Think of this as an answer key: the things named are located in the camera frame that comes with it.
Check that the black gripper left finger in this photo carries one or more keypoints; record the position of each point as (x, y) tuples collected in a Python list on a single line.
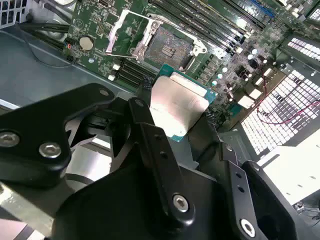
[(37, 120)]

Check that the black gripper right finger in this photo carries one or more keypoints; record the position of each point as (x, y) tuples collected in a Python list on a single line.
[(236, 200)]

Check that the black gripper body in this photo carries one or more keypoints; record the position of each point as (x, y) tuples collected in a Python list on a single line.
[(112, 212)]

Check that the metal CPU socket cover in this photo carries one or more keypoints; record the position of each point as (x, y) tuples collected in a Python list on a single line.
[(113, 37)]

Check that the silver green CPU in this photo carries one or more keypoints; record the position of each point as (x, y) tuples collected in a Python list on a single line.
[(175, 105)]

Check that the thin metal locking lever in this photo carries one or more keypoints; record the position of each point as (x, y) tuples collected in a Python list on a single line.
[(175, 26)]

